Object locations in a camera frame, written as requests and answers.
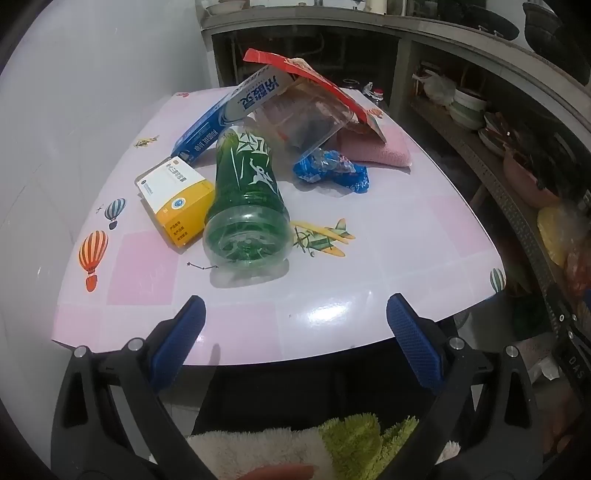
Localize concrete kitchen counter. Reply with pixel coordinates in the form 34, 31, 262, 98
198, 0, 591, 139

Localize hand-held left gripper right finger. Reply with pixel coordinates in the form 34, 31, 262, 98
386, 293, 546, 480

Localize blue grey toothpaste box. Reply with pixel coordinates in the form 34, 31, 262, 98
171, 65, 296, 164

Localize yellow plastic bag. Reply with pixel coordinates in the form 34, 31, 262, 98
536, 205, 578, 268

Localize cooking oil bottle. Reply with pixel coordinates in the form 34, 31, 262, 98
362, 82, 386, 109

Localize black cooking pot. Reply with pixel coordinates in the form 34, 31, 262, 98
522, 2, 561, 51

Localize stack of bowls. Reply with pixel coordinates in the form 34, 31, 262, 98
448, 87, 488, 130

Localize pink basin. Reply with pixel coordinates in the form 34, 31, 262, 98
502, 150, 561, 208

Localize white green fluffy cloth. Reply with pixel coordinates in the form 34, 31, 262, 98
185, 413, 462, 480

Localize blue plastic wrapper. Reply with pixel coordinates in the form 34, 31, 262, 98
293, 148, 370, 195

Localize pink towel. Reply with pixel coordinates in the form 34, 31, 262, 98
339, 127, 413, 168

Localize green plastic drink bottle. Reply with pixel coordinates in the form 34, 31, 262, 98
203, 124, 293, 283

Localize red snack bag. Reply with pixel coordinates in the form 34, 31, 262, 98
243, 48, 386, 144

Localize clear plastic container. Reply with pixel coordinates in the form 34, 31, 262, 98
252, 78, 356, 155

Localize stack of plates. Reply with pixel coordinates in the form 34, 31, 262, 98
478, 124, 509, 153

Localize yellow white medicine box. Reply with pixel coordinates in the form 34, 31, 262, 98
135, 156, 217, 250

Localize grey woven shelf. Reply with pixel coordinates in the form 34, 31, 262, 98
411, 97, 591, 333

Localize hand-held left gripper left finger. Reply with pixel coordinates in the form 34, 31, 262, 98
50, 294, 218, 480

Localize black wok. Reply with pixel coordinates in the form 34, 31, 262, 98
466, 7, 520, 40

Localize white plastic bag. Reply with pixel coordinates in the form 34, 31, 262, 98
422, 69, 458, 104

